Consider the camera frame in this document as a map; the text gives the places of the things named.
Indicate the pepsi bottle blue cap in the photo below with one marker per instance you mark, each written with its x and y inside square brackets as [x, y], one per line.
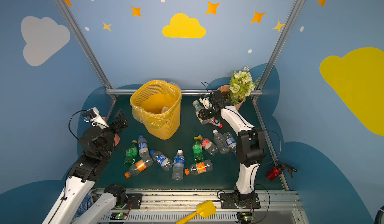
[159, 158]

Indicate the white green artificial flowers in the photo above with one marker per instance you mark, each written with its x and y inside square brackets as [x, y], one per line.
[241, 85]

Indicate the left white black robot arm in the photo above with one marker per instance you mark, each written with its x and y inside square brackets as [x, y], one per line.
[81, 178]

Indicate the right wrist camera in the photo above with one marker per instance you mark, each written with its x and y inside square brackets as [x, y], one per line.
[205, 101]

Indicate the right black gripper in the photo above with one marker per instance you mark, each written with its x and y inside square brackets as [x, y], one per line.
[207, 113]

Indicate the green circuit board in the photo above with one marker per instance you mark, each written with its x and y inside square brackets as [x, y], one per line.
[118, 216]
[244, 218]

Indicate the yellow plastic bin liner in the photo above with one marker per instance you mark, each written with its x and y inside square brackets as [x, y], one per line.
[147, 116]

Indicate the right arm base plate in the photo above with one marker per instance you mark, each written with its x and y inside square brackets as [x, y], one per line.
[238, 201]

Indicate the yellow mesh waste bin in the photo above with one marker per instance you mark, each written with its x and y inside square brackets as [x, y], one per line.
[159, 119]

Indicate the green bottle yellow cap centre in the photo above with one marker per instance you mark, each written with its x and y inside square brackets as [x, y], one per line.
[198, 150]

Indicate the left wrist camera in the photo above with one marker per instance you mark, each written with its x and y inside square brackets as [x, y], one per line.
[91, 115]

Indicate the blue dotted work glove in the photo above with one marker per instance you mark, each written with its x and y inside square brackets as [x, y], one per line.
[86, 203]

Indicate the clear crushed bottle green cap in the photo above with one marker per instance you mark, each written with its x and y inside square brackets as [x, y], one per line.
[198, 110]

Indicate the green bottle left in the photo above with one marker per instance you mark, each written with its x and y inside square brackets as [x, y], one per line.
[131, 153]

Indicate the clear bottle pink label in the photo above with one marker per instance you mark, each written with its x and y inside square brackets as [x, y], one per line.
[208, 145]

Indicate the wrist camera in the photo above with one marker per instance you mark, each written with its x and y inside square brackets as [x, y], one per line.
[91, 115]
[205, 101]

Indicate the left green circuit board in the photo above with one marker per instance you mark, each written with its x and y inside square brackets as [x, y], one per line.
[118, 216]

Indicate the ribbed terracotta flower pot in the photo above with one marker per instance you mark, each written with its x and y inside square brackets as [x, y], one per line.
[226, 89]

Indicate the clear bottle blue cap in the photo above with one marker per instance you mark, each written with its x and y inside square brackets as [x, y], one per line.
[231, 142]

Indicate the pink watering can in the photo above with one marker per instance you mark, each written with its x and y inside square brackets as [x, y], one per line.
[116, 138]

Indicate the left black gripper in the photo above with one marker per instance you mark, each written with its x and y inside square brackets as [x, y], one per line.
[115, 125]

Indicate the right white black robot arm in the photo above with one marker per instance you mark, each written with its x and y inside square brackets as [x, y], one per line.
[251, 143]

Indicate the clear bottle white cap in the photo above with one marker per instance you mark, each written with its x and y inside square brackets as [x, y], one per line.
[220, 142]

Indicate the white bottle red cap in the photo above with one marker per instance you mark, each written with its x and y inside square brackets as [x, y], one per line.
[215, 122]

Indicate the yellow toy shovel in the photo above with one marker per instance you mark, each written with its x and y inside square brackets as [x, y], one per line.
[204, 210]

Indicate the right green circuit board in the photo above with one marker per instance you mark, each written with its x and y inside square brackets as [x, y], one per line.
[244, 218]

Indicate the clear bottle orange label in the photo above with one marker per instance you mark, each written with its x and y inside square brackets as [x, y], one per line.
[145, 162]
[199, 168]

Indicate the water bottle blue label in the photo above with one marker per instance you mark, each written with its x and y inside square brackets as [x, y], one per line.
[178, 166]
[143, 146]

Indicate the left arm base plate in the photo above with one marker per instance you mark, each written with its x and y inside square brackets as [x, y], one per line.
[130, 202]

